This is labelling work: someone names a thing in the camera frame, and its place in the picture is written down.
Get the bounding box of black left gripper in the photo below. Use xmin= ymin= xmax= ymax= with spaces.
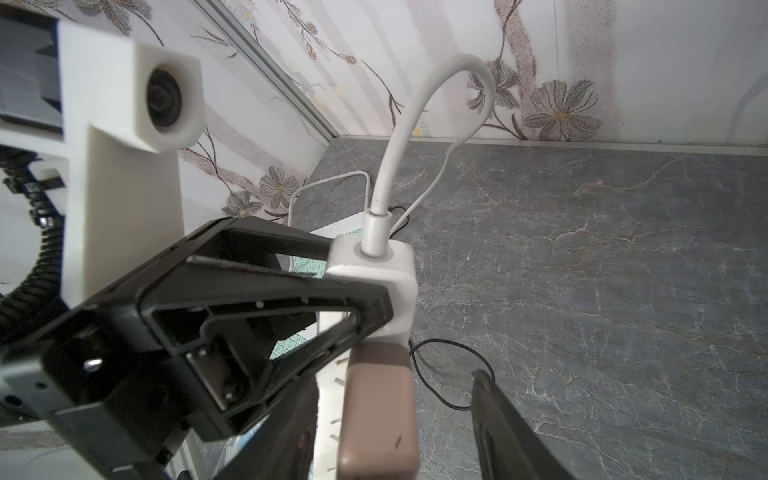
xmin=1 ymin=303 xmax=207 ymax=479

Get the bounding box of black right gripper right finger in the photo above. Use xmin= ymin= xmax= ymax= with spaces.
xmin=470 ymin=370 xmax=573 ymax=480

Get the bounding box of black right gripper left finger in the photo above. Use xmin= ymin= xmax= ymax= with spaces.
xmin=216 ymin=376 xmax=319 ymax=480

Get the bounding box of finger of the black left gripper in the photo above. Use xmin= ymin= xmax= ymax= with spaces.
xmin=139 ymin=265 xmax=381 ymax=441
xmin=179 ymin=217 xmax=331 ymax=282

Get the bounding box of black USB cable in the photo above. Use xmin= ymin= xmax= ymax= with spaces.
xmin=386 ymin=205 xmax=496 ymax=412

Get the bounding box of white power strip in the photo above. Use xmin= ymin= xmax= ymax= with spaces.
xmin=311 ymin=235 xmax=418 ymax=479

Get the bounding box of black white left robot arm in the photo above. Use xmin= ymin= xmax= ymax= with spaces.
xmin=1 ymin=6 xmax=393 ymax=479

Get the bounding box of far green white keyboard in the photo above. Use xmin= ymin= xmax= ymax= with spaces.
xmin=270 ymin=256 xmax=327 ymax=359

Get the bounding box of white USB cable near keyboard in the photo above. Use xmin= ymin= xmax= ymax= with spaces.
xmin=286 ymin=170 xmax=372 ymax=229

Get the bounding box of thick white power cord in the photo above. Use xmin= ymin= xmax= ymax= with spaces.
xmin=359 ymin=53 xmax=497 ymax=259

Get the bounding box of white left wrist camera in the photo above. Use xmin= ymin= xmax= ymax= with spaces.
xmin=0 ymin=20 xmax=206 ymax=310

